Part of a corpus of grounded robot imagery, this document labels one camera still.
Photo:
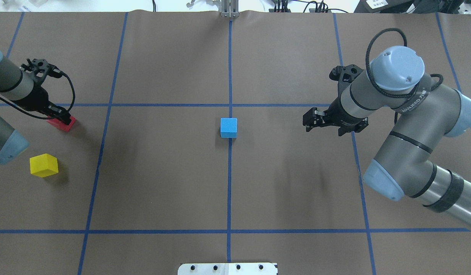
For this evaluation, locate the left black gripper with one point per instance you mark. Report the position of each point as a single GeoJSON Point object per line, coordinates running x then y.
{"type": "Point", "coordinates": [36, 99]}

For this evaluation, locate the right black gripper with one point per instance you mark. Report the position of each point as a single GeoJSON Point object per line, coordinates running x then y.
{"type": "Point", "coordinates": [339, 114]}

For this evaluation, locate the red foam block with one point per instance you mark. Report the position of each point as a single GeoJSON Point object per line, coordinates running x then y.
{"type": "Point", "coordinates": [61, 125]}

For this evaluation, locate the blue foam block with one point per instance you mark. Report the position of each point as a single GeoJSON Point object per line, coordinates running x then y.
{"type": "Point", "coordinates": [228, 127]}

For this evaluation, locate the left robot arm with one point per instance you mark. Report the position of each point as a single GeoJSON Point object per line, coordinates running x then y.
{"type": "Point", "coordinates": [21, 88]}

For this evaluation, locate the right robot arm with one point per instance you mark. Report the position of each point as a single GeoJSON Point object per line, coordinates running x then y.
{"type": "Point", "coordinates": [428, 111]}

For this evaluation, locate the yellow foam block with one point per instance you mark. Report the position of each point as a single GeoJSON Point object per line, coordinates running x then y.
{"type": "Point", "coordinates": [43, 165]}

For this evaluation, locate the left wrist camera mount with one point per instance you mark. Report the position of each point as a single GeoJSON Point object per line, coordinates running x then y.
{"type": "Point", "coordinates": [39, 69]}

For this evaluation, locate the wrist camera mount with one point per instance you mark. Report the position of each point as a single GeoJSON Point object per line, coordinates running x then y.
{"type": "Point", "coordinates": [39, 69]}
{"type": "Point", "coordinates": [344, 75]}

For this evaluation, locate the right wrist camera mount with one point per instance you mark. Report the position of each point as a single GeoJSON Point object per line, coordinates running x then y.
{"type": "Point", "coordinates": [344, 75]}

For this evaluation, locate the white camera stand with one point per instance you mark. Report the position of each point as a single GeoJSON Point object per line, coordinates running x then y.
{"type": "Point", "coordinates": [241, 268]}

